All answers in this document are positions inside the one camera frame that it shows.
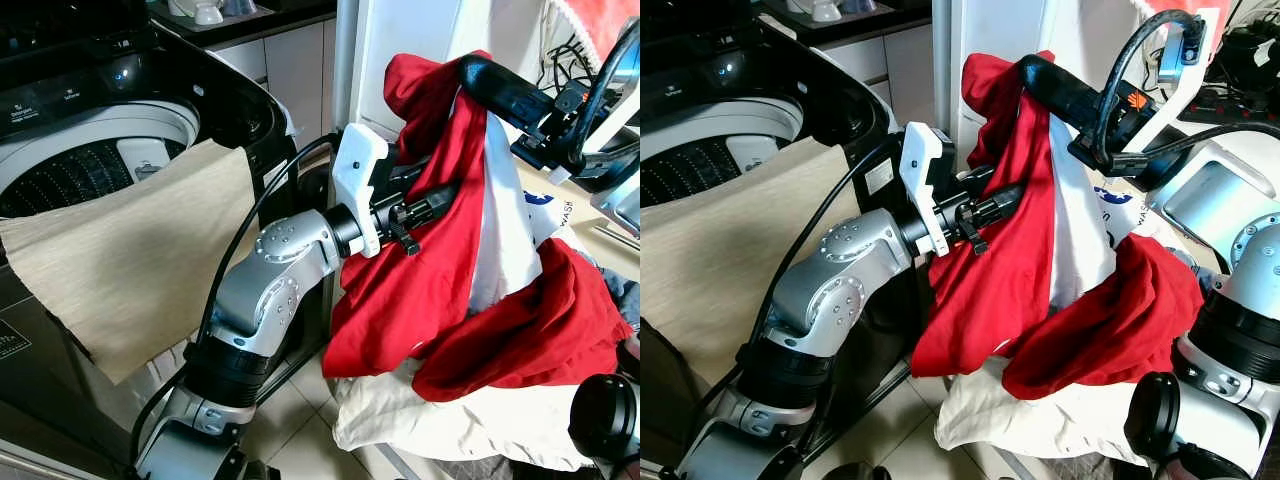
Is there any red towel with white fringe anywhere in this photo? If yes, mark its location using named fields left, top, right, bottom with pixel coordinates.
left=1130, top=0, right=1203, bottom=23
left=546, top=0, right=641, bottom=63

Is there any black top-load washing machine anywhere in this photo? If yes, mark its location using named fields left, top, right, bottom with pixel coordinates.
left=640, top=22, right=901, bottom=471
left=0, top=20, right=301, bottom=471

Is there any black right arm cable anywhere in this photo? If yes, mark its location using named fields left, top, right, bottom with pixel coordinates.
left=566, top=16, right=641, bottom=173
left=1090, top=8, right=1280, bottom=177

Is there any white tall cabinet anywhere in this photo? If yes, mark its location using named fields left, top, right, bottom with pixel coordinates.
left=334, top=0, right=563, bottom=153
left=930, top=0, right=1153, bottom=133

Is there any cream cloth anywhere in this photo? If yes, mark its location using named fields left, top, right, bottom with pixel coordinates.
left=332, top=358, right=593, bottom=473
left=934, top=354, right=1153, bottom=468

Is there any beige woven cloth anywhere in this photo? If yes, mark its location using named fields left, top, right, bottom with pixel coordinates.
left=0, top=138, right=260, bottom=387
left=640, top=135, right=863, bottom=389

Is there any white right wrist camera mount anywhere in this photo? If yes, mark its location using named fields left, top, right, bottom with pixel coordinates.
left=584, top=22, right=641, bottom=155
left=1146, top=8, right=1225, bottom=153

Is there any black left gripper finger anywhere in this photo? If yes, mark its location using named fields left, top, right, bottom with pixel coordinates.
left=972, top=183, right=1025, bottom=219
left=404, top=183, right=463, bottom=219

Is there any grey kitchen cabinet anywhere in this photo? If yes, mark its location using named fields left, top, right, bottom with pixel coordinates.
left=760, top=0, right=935, bottom=131
left=150, top=0, right=338, bottom=153

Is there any grey garment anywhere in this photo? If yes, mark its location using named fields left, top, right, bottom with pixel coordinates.
left=598, top=262, right=641, bottom=333
left=1164, top=244, right=1227, bottom=293

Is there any white garment with blue print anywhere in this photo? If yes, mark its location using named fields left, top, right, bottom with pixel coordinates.
left=1046, top=110, right=1151, bottom=313
left=452, top=92, right=573, bottom=317

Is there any black power strip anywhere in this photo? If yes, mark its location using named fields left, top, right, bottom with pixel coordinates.
left=1180, top=84, right=1280, bottom=127

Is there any red garment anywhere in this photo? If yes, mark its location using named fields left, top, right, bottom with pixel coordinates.
left=909, top=50, right=1207, bottom=402
left=322, top=50, right=635, bottom=404

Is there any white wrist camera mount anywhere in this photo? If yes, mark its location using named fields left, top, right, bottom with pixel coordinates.
left=1146, top=8, right=1225, bottom=153
left=898, top=121, right=957, bottom=257
left=584, top=22, right=641, bottom=155
left=331, top=122, right=392, bottom=260

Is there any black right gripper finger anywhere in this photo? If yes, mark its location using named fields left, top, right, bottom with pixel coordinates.
left=1016, top=53, right=1113, bottom=131
left=457, top=53, right=557, bottom=133

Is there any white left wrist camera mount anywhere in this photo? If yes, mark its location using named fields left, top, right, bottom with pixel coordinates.
left=331, top=122, right=392, bottom=260
left=898, top=121, right=957, bottom=257

